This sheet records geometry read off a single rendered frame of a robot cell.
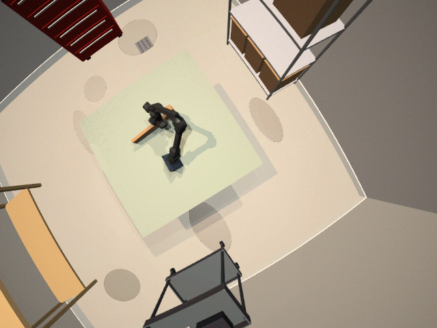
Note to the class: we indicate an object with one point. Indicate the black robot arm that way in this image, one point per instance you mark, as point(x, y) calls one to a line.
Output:
point(179, 127)

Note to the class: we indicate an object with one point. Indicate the brown wooden plank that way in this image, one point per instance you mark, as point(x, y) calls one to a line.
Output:
point(147, 131)

